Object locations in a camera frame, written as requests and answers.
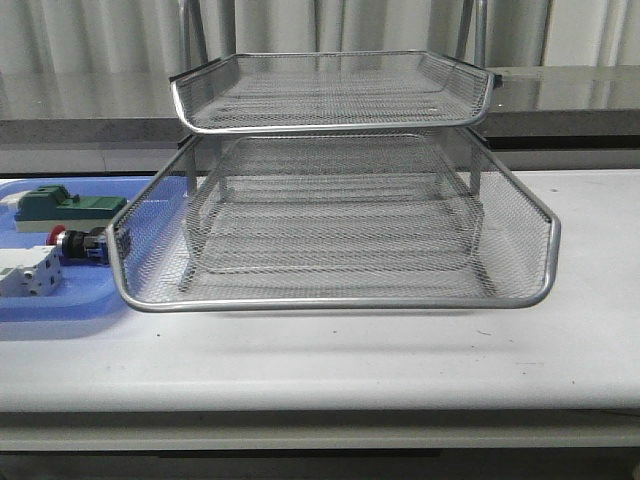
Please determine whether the red emergency push button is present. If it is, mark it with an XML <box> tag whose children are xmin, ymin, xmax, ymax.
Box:
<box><xmin>46</xmin><ymin>224</ymin><xmax>109</xmax><ymax>265</ymax></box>

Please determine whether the silver mesh top tray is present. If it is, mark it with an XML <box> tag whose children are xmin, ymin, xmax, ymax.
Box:
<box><xmin>170</xmin><ymin>50</ymin><xmax>496</xmax><ymax>135</ymax></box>

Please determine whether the green electrical terminal block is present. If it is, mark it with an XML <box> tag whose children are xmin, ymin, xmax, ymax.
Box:
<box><xmin>14</xmin><ymin>185</ymin><xmax>127</xmax><ymax>232</ymax></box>

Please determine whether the white circuit breaker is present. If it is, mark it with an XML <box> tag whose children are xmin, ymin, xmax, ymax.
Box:
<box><xmin>1</xmin><ymin>246</ymin><xmax>62</xmax><ymax>298</ymax></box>

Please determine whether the small white component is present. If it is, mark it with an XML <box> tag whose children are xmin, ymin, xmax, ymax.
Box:
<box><xmin>0</xmin><ymin>191</ymin><xmax>29</xmax><ymax>212</ymax></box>

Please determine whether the silver metal rack frame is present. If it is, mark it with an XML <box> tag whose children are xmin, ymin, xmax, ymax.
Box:
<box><xmin>177</xmin><ymin>0</ymin><xmax>498</xmax><ymax>297</ymax></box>

